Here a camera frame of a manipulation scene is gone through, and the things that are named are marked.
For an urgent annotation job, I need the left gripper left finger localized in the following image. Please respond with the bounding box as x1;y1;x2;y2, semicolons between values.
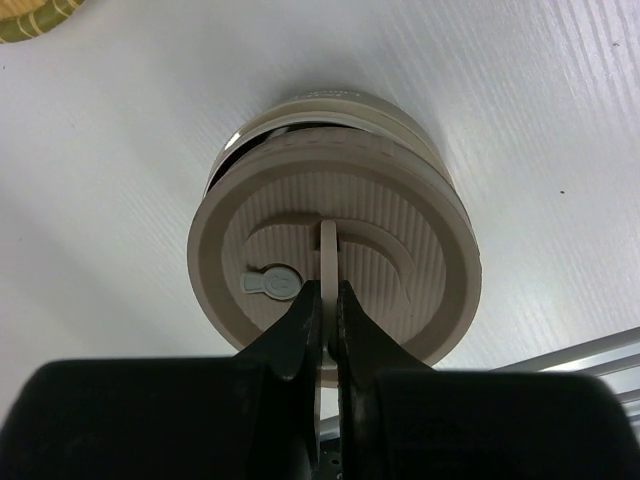
1;281;322;479

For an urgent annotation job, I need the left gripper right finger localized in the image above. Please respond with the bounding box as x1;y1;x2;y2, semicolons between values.
335;282;639;479

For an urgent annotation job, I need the brown smiley lid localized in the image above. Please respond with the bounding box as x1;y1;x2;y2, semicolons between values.
185;127;484;469

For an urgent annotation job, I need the left round metal tin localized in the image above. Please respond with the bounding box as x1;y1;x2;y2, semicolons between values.
205;89;452;190

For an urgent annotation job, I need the round bamboo tray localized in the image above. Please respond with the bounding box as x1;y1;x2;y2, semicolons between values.
0;0;84;44

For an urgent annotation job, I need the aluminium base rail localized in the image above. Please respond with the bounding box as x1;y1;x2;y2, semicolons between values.
314;327;640;480

